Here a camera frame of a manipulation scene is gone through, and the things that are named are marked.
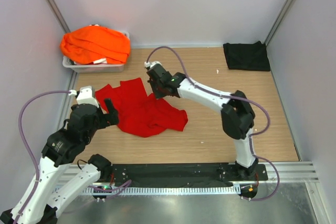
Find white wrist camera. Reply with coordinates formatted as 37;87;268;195
68;86;100;108
144;61;161;69

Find folded black t-shirt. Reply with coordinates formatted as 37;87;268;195
223;41;270;72

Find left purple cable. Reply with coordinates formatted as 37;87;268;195
10;90;132;222

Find white plastic basket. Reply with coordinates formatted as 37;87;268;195
61;32;130;73

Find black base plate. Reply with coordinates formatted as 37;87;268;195
98;163;268;188

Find corner post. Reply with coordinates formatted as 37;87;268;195
46;0;70;33
264;0;296;46

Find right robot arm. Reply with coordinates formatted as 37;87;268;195
144;61;258;180

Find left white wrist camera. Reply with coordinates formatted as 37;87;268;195
68;86;100;108

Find white red garment in basket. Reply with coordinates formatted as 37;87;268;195
74;58;107;65

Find left corner post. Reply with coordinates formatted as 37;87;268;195
46;0;70;33

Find purple cable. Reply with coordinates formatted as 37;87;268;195
10;90;132;222
146;46;280;202

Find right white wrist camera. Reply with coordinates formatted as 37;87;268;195
144;61;161;69

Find red t-shirt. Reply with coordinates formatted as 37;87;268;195
96;78;188;137

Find orange t-shirt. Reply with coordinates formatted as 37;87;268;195
60;25;131;65

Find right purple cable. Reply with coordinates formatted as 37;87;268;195
146;46;280;202

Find slotted cable duct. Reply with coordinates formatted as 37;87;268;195
80;184;241;196

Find right corner post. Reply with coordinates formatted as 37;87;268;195
264;0;296;46

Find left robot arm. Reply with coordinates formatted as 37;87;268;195
1;99;119;223

